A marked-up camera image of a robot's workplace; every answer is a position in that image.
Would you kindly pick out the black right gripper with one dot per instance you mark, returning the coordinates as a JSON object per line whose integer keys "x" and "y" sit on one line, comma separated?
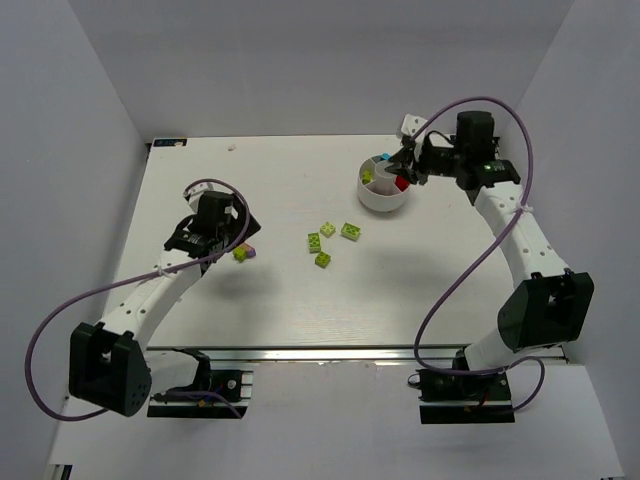
{"x": 415, "y": 163}

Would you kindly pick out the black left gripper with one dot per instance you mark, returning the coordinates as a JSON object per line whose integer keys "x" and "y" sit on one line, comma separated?
{"x": 236, "y": 234}

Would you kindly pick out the red lego brick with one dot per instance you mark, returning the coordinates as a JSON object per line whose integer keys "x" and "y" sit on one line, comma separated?
{"x": 401, "y": 183}

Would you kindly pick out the lime small lego brick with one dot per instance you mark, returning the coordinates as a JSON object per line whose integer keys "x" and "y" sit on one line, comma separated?
{"x": 240, "y": 254}

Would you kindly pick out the light green lego brick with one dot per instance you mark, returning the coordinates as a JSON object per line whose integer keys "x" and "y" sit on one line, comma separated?
{"x": 350, "y": 231}

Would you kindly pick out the light green lego long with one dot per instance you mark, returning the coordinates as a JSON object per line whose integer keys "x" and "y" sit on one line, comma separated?
{"x": 314, "y": 242}

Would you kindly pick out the light green lego small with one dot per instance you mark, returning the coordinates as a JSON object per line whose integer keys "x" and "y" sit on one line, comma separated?
{"x": 327, "y": 229}

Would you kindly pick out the lime lego small square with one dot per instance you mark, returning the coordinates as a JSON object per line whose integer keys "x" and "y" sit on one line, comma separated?
{"x": 322, "y": 259}

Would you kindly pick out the lime curved lego brick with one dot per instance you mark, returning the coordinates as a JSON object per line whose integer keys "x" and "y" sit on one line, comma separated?
{"x": 367, "y": 177}

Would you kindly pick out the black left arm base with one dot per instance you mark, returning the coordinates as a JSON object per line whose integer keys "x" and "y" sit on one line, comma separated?
{"x": 192, "y": 384}

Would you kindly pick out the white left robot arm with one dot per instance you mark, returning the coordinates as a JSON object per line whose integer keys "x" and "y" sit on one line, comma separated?
{"x": 107, "y": 359}

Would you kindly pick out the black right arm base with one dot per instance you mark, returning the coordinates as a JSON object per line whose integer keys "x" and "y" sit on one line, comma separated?
{"x": 455, "y": 400}

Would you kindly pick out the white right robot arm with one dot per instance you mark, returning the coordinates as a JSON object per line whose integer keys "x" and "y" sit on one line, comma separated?
{"x": 580, "y": 289}

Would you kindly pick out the white round divided container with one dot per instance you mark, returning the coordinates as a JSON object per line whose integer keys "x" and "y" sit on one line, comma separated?
{"x": 380, "y": 195}

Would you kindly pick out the blue table label left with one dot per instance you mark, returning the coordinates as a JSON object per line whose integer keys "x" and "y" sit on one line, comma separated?
{"x": 161, "y": 143}

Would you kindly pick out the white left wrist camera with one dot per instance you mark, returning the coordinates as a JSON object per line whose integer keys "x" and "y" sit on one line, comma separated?
{"x": 197, "y": 192}

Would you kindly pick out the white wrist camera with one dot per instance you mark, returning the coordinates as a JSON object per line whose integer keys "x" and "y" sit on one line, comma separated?
{"x": 409, "y": 126}
{"x": 197, "y": 192}

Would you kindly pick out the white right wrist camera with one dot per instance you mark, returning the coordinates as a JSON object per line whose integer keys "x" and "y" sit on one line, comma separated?
{"x": 409, "y": 126}

